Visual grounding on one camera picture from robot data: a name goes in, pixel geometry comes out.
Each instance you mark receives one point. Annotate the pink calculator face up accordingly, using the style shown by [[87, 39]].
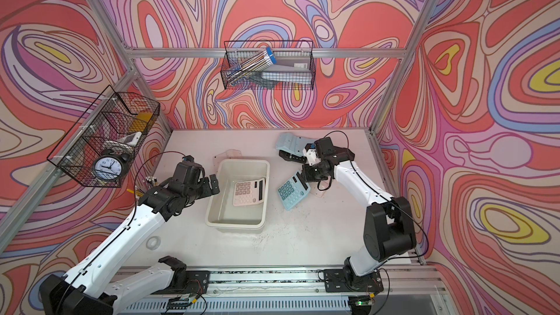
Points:
[[249, 193]]

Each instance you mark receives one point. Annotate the yellow item in basket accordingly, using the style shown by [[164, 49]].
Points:
[[140, 122]]

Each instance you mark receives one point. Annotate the pink calculator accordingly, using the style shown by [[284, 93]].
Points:
[[228, 154]]

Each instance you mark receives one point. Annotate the black calculator under blue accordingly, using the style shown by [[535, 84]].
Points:
[[298, 157]]

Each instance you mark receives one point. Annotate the light blue calculator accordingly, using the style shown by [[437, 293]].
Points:
[[293, 191], [292, 144]]

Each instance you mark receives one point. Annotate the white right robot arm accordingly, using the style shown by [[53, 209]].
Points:
[[389, 228]]

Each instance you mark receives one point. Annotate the clear pen cup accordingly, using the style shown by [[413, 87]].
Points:
[[141, 186]]

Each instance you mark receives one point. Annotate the white plastic storage box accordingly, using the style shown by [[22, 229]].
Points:
[[222, 215]]

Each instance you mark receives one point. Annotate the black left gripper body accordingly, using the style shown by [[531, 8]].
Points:
[[201, 189]]

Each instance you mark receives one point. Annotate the light blue calculator upside down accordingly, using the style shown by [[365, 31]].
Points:
[[292, 144]]

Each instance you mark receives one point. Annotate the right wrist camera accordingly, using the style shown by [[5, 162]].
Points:
[[311, 155]]

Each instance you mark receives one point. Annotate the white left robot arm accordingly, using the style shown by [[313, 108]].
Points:
[[88, 287]]

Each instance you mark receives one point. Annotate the black wire basket back wall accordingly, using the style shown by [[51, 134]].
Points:
[[300, 50]]

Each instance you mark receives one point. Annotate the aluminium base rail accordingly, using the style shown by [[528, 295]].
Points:
[[415, 290]]

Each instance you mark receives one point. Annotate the white device in basket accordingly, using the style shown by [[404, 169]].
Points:
[[130, 140]]

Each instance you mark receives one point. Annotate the black alarm clock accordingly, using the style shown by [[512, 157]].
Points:
[[111, 166]]

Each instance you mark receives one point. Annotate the clear tape roll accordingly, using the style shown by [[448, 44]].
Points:
[[153, 243]]

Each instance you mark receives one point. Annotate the green circuit board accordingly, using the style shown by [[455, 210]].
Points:
[[180, 303]]

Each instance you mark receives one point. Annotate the grey white box in basket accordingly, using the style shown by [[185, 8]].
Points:
[[289, 71]]

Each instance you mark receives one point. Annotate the black wire basket wall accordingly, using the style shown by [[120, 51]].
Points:
[[106, 120], [300, 50]]

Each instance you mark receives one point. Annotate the black wire basket left wall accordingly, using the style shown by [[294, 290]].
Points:
[[106, 120]]

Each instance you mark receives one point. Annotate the clear tube of pencils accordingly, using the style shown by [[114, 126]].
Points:
[[240, 70]]

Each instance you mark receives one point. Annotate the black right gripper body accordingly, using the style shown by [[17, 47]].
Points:
[[315, 173]]

